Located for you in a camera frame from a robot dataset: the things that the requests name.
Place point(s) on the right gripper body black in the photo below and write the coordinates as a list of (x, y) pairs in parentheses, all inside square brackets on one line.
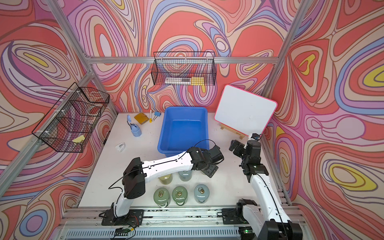
[(246, 159)]

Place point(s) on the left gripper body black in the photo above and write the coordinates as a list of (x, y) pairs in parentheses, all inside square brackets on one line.
[(207, 165)]

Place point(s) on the blue plastic basket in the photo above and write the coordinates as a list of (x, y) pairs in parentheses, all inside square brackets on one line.
[(182, 128)]

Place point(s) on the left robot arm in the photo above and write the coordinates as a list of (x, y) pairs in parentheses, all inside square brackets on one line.
[(139, 173)]

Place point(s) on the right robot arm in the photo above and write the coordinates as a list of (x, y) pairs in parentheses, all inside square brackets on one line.
[(267, 218)]

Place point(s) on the yellow item in back basket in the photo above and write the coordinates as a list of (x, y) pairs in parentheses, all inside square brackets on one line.
[(197, 81)]

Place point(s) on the white tube in back basket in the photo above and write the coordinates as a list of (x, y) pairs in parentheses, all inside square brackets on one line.
[(178, 81)]

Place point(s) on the yellow sponge in left basket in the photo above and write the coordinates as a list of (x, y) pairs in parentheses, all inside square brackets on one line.
[(79, 139)]

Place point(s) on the wooden easel stand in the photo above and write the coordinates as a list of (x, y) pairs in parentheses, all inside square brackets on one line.
[(224, 127)]

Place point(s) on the blue binder clip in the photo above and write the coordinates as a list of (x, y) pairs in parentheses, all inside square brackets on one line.
[(156, 115)]

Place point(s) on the white yellow marker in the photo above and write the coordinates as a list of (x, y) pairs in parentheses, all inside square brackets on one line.
[(150, 115)]

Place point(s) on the yellow leather wallet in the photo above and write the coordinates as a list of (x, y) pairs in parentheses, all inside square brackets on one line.
[(141, 118)]

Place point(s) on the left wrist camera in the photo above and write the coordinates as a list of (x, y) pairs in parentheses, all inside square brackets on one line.
[(216, 155)]

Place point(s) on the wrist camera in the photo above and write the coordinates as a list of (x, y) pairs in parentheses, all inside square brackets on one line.
[(255, 137), (216, 155)]

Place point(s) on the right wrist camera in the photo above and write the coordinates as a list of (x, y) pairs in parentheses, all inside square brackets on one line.
[(255, 137)]

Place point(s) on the white board pink frame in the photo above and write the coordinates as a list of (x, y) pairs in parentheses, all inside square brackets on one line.
[(244, 111)]

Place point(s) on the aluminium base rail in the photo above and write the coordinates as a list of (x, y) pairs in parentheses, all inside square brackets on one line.
[(171, 223)]

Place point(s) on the black wire basket back wall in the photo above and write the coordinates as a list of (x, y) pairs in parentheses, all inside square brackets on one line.
[(184, 64)]

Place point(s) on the black wire basket wall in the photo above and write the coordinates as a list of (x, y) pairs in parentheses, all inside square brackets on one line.
[(184, 64), (78, 112)]

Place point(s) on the black wire basket left wall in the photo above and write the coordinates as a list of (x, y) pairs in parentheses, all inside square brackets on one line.
[(78, 112)]

